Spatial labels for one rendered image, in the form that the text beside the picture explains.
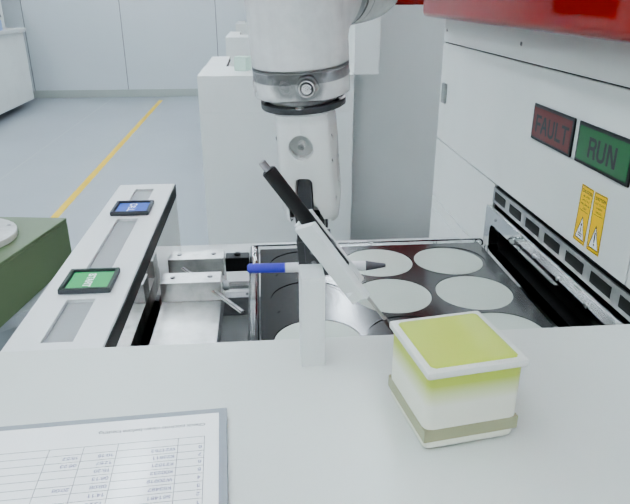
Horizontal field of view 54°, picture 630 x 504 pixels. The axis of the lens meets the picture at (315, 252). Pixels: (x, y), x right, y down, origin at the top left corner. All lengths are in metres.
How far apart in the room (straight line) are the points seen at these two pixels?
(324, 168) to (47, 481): 0.31
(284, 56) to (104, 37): 8.35
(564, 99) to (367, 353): 0.45
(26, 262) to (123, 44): 7.83
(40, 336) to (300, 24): 0.38
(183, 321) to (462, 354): 0.45
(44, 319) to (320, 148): 0.33
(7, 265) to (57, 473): 0.58
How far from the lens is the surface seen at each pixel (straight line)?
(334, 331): 0.73
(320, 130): 0.52
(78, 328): 0.66
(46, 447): 0.49
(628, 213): 0.73
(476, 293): 0.84
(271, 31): 0.52
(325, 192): 0.54
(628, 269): 0.73
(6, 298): 1.01
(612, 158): 0.75
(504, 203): 1.02
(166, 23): 8.70
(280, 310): 0.78
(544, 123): 0.90
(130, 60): 8.81
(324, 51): 0.52
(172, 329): 0.79
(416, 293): 0.83
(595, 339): 0.64
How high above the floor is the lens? 1.26
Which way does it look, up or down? 23 degrees down
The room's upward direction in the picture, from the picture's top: straight up
